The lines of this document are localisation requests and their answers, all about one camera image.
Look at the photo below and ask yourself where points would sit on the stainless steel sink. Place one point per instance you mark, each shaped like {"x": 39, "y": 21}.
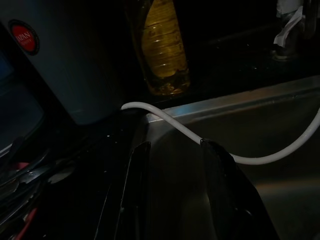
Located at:
{"x": 262, "y": 125}

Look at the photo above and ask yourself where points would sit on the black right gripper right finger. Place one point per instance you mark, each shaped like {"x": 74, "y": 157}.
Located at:
{"x": 230, "y": 200}

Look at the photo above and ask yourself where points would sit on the metal spoon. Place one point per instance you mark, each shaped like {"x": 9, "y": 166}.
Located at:
{"x": 37, "y": 175}

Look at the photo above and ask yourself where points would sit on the yellow cooking oil bottle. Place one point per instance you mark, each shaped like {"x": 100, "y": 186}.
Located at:
{"x": 165, "y": 50}

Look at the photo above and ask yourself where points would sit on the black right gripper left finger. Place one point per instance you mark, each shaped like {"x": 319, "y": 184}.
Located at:
{"x": 130, "y": 200}

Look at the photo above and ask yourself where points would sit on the metal faucet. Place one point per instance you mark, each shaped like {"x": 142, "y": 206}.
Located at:
{"x": 290, "y": 30}

